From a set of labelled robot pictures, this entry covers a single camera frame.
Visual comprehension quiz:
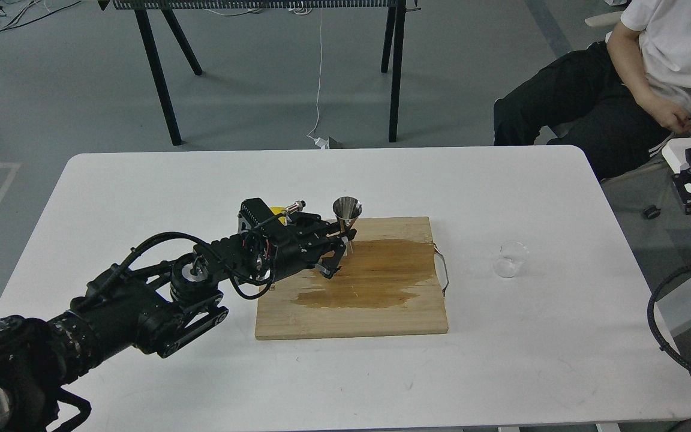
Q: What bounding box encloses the black trestle table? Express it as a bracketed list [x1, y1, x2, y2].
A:
[97, 0, 423, 146]

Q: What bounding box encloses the steel double jigger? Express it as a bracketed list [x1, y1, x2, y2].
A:
[332, 196, 362, 235]

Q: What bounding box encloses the white power cable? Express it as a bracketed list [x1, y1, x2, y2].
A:
[202, 5, 344, 149]

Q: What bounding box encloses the seated person white shirt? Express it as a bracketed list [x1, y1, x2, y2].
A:
[493, 1, 691, 181]

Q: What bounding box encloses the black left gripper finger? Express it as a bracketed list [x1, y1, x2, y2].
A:
[290, 213, 351, 241]
[307, 237, 346, 279]

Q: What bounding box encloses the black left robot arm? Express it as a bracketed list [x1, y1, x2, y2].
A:
[0, 199, 356, 431]

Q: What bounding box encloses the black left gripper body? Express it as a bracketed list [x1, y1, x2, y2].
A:
[238, 199, 323, 284]

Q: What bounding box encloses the wooden cutting board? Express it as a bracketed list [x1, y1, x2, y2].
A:
[255, 216, 449, 341]

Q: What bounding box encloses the clear glass measuring cup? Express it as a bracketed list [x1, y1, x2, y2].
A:
[492, 241, 529, 278]

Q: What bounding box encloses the office chair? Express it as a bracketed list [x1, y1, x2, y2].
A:
[584, 11, 691, 220]

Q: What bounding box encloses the yellow lemon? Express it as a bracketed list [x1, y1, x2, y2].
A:
[269, 207, 288, 226]

